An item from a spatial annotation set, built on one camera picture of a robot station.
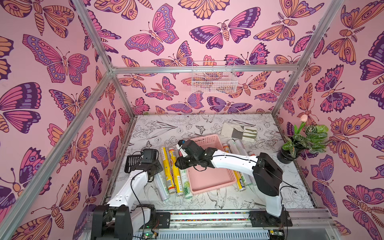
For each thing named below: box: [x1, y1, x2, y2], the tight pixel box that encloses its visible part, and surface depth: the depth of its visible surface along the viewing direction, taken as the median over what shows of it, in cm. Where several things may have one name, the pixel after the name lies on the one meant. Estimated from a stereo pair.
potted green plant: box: [277, 114, 329, 164], surface depth 77 cm
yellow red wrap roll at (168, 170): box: [160, 146, 176, 194], surface depth 89 cm
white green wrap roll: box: [179, 168, 194, 199], surface depth 83 cm
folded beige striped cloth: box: [220, 122, 258, 142], surface depth 112 cm
